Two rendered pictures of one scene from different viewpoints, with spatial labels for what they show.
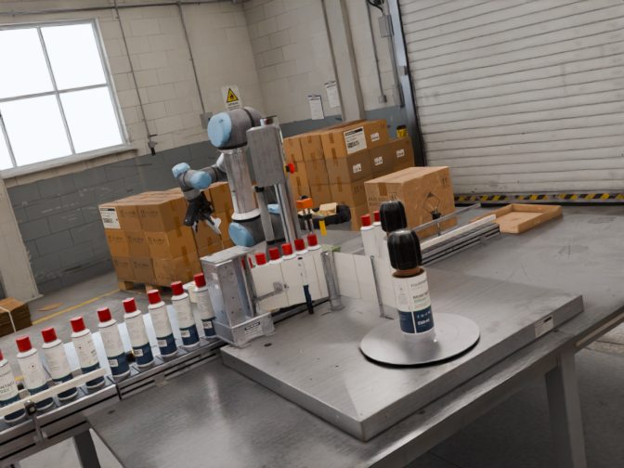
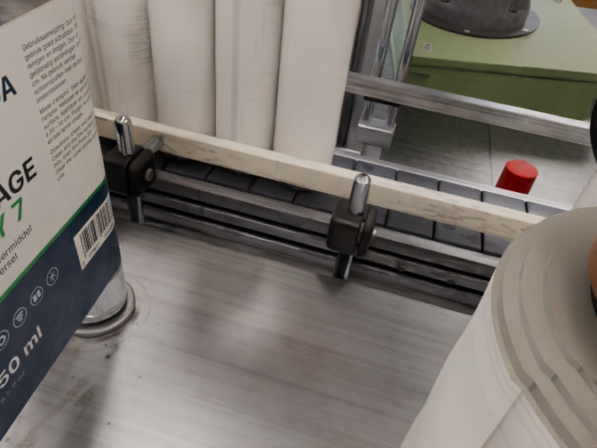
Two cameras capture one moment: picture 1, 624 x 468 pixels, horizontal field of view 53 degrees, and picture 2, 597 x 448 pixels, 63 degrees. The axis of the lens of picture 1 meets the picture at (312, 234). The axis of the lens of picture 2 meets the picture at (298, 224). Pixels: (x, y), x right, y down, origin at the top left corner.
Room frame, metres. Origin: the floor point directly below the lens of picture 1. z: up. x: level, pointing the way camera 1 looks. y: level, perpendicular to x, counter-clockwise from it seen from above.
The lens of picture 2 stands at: (1.82, -0.24, 1.13)
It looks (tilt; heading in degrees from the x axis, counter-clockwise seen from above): 41 degrees down; 43
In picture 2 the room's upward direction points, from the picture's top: 8 degrees clockwise
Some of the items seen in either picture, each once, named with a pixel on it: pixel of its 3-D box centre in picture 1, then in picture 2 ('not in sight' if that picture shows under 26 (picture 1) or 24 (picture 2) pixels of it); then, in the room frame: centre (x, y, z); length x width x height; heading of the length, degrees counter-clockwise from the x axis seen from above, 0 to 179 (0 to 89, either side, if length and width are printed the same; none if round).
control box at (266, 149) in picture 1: (268, 154); not in sight; (2.13, 0.09, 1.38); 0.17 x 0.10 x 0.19; 177
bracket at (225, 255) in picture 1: (227, 254); not in sight; (1.80, 0.26, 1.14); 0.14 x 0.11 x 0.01; 122
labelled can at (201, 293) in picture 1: (206, 305); not in sight; (1.85, 0.37, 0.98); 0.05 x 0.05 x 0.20
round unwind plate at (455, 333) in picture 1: (419, 338); not in sight; (1.51, -0.22, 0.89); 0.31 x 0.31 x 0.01
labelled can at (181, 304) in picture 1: (184, 314); not in sight; (1.81, 0.43, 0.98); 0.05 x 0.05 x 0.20
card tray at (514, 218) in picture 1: (514, 217); not in sight; (2.65, -0.89, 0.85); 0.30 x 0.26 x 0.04; 122
